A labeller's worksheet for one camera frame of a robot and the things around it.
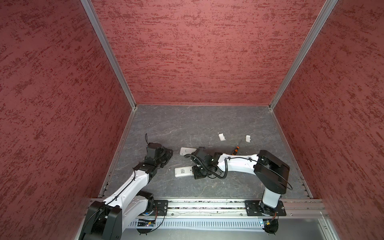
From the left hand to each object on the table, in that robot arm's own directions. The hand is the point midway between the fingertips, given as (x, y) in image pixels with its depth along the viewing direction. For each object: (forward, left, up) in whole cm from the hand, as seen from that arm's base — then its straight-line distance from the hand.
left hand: (173, 154), depth 87 cm
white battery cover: (+16, -50, -7) cm, 53 cm away
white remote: (-9, -6, -5) cm, 12 cm away
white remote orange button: (+5, -8, -5) cm, 11 cm away
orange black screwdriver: (+6, -40, -5) cm, 41 cm away
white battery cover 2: (+17, -32, -7) cm, 37 cm away
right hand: (-13, -13, -6) cm, 19 cm away
